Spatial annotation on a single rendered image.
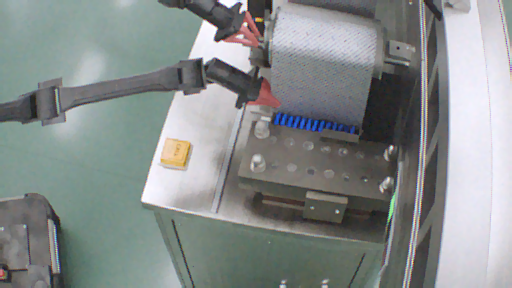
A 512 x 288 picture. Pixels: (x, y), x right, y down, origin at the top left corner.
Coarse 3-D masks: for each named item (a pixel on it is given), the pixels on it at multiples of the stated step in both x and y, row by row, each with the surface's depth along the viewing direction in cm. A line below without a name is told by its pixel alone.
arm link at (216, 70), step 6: (210, 60) 150; (216, 60) 148; (204, 66) 150; (210, 66) 148; (216, 66) 148; (222, 66) 148; (228, 66) 149; (210, 72) 148; (216, 72) 148; (222, 72) 148; (228, 72) 149; (210, 78) 149; (216, 78) 149; (222, 78) 149; (222, 84) 150
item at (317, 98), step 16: (272, 80) 149; (288, 80) 148; (304, 80) 147; (320, 80) 145; (288, 96) 153; (304, 96) 152; (320, 96) 150; (336, 96) 149; (352, 96) 147; (288, 112) 159; (304, 112) 157; (320, 112) 156; (336, 112) 154; (352, 112) 153
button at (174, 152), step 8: (168, 144) 167; (176, 144) 167; (184, 144) 167; (168, 152) 165; (176, 152) 165; (184, 152) 165; (160, 160) 165; (168, 160) 164; (176, 160) 164; (184, 160) 164
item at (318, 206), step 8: (312, 192) 148; (320, 192) 148; (312, 200) 148; (320, 200) 147; (328, 200) 147; (336, 200) 147; (344, 200) 147; (304, 208) 152; (312, 208) 151; (320, 208) 151; (328, 208) 150; (336, 208) 149; (344, 208) 148; (304, 216) 156; (312, 216) 155; (320, 216) 154; (328, 216) 153; (336, 216) 153
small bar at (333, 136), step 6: (324, 132) 154; (330, 132) 154; (336, 132) 154; (342, 132) 154; (324, 138) 154; (330, 138) 153; (336, 138) 153; (342, 138) 153; (348, 138) 153; (354, 138) 153; (348, 144) 154; (354, 144) 153
